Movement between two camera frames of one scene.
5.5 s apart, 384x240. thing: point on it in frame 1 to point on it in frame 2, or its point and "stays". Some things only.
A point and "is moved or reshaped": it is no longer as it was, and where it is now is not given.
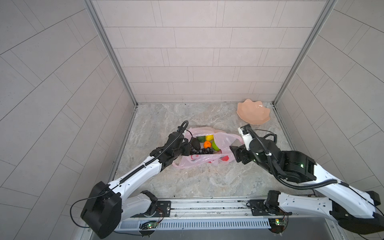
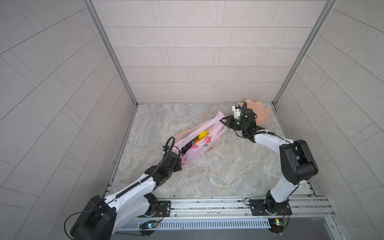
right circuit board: x=277 y=225 stays
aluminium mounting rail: x=314 y=207 stays
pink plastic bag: x=222 y=140 is moved or reshaped
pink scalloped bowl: x=254 y=112 stays
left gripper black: x=186 y=145 to x=177 y=162
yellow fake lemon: x=209 y=137 to x=202 y=135
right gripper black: x=239 y=151 to x=230 y=119
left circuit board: x=148 y=225 stays
